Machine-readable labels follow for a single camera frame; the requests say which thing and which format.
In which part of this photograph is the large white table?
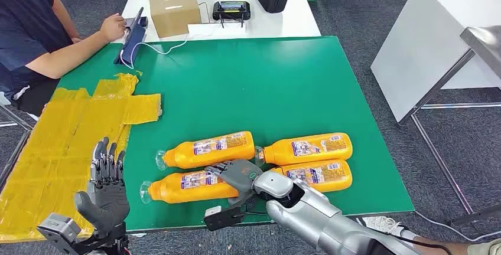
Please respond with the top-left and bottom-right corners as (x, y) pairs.
(370, 0), (501, 124)

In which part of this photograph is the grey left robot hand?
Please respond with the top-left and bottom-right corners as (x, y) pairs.
(74, 137), (131, 235)

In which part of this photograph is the white sneaker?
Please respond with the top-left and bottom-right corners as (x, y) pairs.
(356, 215), (419, 246)

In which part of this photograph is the yellow taped cardboard sheet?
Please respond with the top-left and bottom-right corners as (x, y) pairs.
(0, 72), (162, 244)

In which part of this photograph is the person's right hand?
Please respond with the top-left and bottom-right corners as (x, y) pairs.
(99, 13), (127, 43)

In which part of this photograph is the tablet in navy folio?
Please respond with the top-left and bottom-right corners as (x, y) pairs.
(113, 6), (149, 66)

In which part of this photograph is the thin white cable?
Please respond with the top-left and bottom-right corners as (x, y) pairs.
(119, 22), (220, 70)

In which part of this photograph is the grey metal chair frame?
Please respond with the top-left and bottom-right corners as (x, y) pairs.
(0, 104), (34, 191)

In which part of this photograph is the grey smartphone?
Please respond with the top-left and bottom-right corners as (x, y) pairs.
(123, 17), (149, 30)

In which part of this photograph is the stainless steel table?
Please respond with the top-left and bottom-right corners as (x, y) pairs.
(399, 25), (501, 227)

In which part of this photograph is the person's leg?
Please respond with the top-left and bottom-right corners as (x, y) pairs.
(403, 230), (501, 255)

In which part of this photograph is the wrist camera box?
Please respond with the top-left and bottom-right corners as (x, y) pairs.
(37, 213), (82, 246)
(203, 202), (255, 233)

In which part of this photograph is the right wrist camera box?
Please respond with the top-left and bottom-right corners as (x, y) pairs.
(203, 202), (255, 233)

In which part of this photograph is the brown cardboard box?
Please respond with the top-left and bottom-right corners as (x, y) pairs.
(148, 0), (202, 39)

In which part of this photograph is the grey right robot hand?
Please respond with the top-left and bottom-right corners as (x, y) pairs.
(204, 159), (263, 207)

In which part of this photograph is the person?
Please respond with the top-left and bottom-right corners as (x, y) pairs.
(0, 0), (127, 117)

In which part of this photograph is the orange bottle with clear cap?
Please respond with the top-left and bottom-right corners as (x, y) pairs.
(255, 132), (353, 167)
(155, 131), (256, 171)
(139, 169), (239, 205)
(270, 159), (353, 194)

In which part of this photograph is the white floor cable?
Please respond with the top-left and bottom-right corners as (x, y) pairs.
(415, 210), (501, 243)

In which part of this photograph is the green table mat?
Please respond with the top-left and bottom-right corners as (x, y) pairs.
(56, 36), (416, 233)

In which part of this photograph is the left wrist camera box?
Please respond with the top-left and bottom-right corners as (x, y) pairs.
(37, 213), (82, 246)

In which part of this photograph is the black controller with screen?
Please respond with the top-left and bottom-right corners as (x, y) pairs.
(212, 1), (252, 29)

